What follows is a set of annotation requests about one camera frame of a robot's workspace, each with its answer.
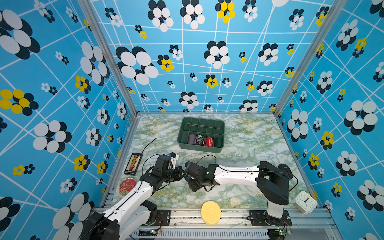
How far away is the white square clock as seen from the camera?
751 millimetres

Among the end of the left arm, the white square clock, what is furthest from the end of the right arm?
the white square clock

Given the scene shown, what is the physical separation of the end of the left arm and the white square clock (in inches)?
24.9

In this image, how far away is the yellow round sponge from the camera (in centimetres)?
73

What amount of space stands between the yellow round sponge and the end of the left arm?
21 centimetres
